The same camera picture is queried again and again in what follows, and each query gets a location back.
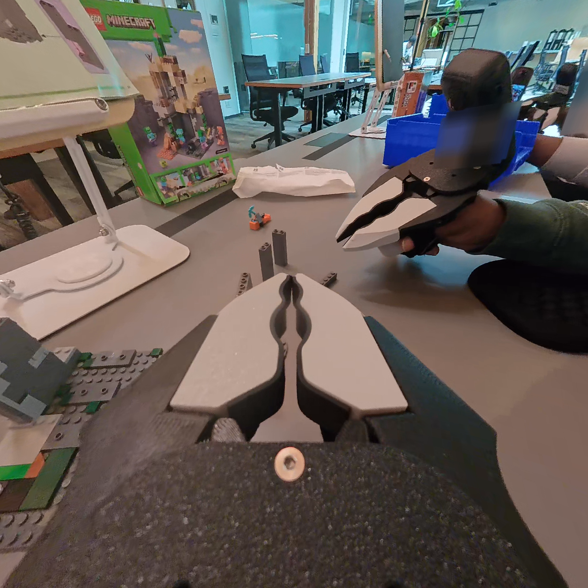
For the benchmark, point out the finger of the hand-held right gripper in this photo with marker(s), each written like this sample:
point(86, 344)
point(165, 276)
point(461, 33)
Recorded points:
point(372, 202)
point(386, 229)

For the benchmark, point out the dark grey technic brick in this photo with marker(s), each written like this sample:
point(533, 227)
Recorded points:
point(244, 284)

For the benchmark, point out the black board on white stand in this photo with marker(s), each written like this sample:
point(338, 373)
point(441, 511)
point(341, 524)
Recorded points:
point(388, 46)

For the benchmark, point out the white paper bag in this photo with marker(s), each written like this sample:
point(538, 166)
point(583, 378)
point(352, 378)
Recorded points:
point(294, 181)

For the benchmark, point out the green hanging plant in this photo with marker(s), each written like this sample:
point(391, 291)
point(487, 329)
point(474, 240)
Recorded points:
point(443, 18)

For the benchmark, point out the pale green instruction booklet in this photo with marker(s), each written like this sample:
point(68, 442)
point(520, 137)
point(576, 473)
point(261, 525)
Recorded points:
point(46, 55)

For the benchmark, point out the black flexible tripod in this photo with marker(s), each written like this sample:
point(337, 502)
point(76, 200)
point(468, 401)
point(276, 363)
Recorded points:
point(20, 211)

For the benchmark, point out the grey desk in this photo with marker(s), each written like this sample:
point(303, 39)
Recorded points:
point(436, 344)

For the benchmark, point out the blue plastic bin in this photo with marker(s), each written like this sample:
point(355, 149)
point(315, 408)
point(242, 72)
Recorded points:
point(519, 151)
point(409, 138)

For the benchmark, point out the narrow dark grey brick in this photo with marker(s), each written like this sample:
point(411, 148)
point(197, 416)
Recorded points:
point(329, 278)

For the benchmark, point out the orange teal brick figure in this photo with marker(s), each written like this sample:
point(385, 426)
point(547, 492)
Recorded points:
point(256, 223)

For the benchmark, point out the person's right hand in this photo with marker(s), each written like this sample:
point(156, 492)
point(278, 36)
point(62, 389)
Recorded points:
point(473, 225)

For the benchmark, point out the tall dark grey brick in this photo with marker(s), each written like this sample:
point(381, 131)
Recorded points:
point(280, 248)
point(266, 262)

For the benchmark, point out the orange printed box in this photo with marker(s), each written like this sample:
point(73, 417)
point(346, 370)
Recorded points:
point(411, 92)

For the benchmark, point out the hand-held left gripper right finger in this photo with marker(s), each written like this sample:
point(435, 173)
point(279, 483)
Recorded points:
point(349, 363)

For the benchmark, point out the black office chair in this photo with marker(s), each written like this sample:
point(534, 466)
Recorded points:
point(317, 92)
point(266, 101)

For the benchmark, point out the green printed toy box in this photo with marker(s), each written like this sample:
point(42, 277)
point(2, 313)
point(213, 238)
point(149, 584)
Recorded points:
point(183, 128)

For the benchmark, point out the grey brick baseplate build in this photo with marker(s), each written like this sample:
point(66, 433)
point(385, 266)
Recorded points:
point(55, 390)

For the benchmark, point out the long wooden-top table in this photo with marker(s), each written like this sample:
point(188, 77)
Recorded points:
point(312, 80)

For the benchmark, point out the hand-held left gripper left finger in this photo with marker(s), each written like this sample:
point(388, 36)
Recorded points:
point(229, 363)

